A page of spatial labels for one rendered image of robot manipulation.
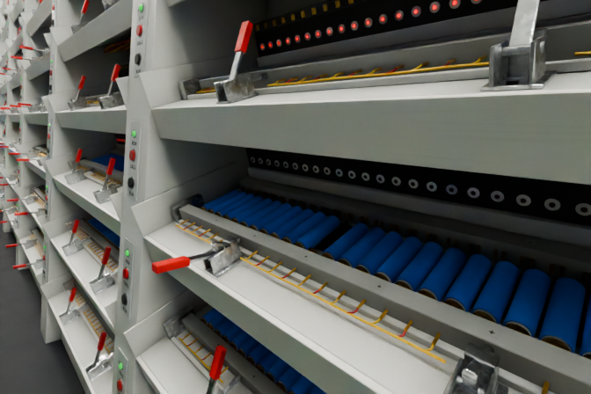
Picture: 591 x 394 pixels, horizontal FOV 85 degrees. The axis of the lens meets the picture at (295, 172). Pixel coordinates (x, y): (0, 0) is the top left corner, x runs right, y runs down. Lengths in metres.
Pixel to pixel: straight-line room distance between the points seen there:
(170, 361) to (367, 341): 0.37
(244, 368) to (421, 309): 0.29
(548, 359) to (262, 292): 0.22
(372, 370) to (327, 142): 0.17
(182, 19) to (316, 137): 0.36
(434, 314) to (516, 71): 0.17
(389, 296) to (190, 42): 0.46
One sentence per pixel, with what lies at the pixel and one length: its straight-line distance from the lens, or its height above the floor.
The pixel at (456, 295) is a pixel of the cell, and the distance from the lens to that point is 0.29.
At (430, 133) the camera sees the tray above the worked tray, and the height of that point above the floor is 0.69.
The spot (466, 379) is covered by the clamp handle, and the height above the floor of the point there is 0.56.
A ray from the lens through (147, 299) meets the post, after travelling 0.59.
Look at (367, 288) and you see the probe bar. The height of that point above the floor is 0.57.
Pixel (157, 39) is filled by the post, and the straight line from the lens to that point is 0.54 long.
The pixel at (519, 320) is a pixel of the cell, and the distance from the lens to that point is 0.28.
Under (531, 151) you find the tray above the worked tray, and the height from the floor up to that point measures 0.69.
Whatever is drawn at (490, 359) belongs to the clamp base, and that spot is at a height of 0.56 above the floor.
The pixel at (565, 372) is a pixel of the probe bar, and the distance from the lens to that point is 0.26.
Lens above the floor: 0.68
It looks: 4 degrees down
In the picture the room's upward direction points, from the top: 5 degrees clockwise
